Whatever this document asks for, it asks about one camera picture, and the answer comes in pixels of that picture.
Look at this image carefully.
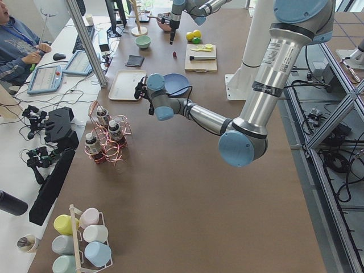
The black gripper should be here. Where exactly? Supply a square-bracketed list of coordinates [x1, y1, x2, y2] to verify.
[169, 13, 180, 45]
[134, 76, 155, 115]

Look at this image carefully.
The blue plate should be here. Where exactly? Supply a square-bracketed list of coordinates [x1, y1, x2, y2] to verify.
[164, 73, 190, 96]

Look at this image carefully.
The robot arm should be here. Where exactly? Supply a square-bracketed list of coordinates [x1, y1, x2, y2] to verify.
[167, 0, 230, 45]
[134, 1, 336, 167]

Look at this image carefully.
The pink bowl of ice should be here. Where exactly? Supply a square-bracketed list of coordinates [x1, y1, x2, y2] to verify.
[157, 13, 172, 32]

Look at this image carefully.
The cream rabbit tray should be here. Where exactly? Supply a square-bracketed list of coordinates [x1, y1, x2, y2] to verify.
[108, 70, 146, 101]

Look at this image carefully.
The yellow lemon lower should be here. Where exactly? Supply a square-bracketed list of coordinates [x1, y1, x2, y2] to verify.
[192, 30, 202, 38]

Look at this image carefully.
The green lime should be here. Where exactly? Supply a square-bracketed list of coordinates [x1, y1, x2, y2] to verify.
[192, 37, 201, 44]

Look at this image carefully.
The grey folded cloth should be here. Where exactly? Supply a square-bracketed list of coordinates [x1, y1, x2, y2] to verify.
[125, 55, 144, 67]

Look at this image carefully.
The green bowl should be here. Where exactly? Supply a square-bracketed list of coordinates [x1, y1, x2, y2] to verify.
[135, 35, 151, 49]

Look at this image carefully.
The yellow plastic knife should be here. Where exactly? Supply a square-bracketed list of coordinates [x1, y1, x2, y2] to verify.
[190, 47, 212, 52]

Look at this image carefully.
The steel muddler black tip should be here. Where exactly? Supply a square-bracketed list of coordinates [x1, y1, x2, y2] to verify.
[189, 56, 217, 61]

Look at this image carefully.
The wooden glass stand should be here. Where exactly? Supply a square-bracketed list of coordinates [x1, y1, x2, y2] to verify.
[129, 0, 148, 37]

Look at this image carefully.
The dark drink bottle top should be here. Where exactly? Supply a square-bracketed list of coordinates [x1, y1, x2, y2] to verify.
[96, 106, 110, 126]

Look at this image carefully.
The dark drink bottle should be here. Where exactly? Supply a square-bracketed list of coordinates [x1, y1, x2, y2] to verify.
[85, 133, 106, 164]
[108, 119, 126, 148]
[96, 106, 110, 126]

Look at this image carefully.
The wooden cutting board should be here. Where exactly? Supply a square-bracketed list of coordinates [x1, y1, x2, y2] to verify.
[184, 44, 217, 72]

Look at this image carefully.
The dark drink bottle middle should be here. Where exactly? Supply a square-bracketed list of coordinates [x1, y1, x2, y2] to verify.
[108, 119, 126, 148]

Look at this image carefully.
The teach pendant far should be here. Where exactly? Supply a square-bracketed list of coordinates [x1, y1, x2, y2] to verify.
[63, 50, 92, 76]

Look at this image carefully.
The teach pendant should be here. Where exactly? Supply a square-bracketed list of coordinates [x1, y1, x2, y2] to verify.
[27, 65, 63, 95]
[63, 50, 92, 76]

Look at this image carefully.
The dark drink bottle right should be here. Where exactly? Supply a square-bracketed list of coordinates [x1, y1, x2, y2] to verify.
[85, 133, 106, 164]

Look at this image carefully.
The black keyboard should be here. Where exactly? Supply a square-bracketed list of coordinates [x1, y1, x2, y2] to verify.
[72, 25, 95, 55]

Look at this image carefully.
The black computer mouse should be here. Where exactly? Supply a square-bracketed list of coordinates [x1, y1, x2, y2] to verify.
[53, 53, 66, 61]

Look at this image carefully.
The teach pendant near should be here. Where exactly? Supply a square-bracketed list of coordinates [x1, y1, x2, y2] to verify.
[27, 65, 63, 95]

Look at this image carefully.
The seated person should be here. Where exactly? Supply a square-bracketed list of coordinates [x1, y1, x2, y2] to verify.
[1, 2, 52, 86]

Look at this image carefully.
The cup rack with cups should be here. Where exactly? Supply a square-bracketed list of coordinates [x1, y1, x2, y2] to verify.
[52, 204, 113, 272]

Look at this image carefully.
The black thermos bottle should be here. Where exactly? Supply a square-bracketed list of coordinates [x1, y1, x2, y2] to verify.
[1, 191, 28, 216]

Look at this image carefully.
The paper cup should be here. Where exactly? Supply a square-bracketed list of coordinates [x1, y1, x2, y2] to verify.
[16, 234, 40, 253]

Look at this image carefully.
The copper wire bottle rack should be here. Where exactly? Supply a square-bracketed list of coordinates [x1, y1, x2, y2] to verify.
[84, 101, 132, 165]

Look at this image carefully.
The aluminium frame post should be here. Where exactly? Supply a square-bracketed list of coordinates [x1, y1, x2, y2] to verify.
[65, 0, 107, 88]

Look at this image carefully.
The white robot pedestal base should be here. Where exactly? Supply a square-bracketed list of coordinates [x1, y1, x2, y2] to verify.
[225, 0, 275, 101]

